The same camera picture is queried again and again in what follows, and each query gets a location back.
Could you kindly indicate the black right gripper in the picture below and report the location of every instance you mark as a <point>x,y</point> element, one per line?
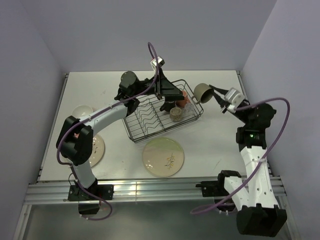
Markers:
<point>221,101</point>

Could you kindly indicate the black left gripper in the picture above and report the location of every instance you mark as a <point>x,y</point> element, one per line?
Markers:
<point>163,87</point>

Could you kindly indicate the dark brown mug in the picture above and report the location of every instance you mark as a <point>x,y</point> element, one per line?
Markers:
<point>167,106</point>

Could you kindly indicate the pink ceramic mug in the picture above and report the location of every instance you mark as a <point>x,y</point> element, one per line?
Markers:
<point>182,103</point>

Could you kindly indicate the beige small bowl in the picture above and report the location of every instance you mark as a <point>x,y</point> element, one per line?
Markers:
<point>175,114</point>

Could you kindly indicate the grey-green ceramic cup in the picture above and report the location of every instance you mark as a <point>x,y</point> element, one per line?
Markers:
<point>202,94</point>

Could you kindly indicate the clear glass cup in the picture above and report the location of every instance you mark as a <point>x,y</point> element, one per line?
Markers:
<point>188,108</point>

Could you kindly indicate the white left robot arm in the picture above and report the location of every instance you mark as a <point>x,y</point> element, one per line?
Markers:
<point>75,141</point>

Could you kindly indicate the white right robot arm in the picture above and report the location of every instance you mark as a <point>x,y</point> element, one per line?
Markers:
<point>258,211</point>

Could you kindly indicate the green and cream plate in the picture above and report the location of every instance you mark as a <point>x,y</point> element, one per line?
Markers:
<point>163,157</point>

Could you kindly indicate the orange and white bowl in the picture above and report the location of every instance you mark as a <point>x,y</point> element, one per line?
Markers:
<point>82,110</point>

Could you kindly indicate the pink and cream plate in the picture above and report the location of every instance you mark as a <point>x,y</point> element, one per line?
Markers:
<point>98,150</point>

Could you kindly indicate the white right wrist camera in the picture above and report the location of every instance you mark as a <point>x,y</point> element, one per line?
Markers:
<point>234,98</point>

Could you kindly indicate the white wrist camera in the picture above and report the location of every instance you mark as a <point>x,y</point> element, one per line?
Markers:
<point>157,63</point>
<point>234,98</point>

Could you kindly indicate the dark wire dish rack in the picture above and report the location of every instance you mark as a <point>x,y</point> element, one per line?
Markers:
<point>148,121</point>

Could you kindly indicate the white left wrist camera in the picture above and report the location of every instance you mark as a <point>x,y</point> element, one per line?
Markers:
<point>157,63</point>

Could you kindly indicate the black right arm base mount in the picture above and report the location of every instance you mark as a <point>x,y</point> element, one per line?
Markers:
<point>213,188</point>

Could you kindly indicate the aluminium frame rail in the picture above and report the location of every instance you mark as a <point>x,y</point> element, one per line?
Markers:
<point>137,190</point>

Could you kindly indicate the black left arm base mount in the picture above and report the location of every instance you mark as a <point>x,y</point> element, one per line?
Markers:
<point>76,194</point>

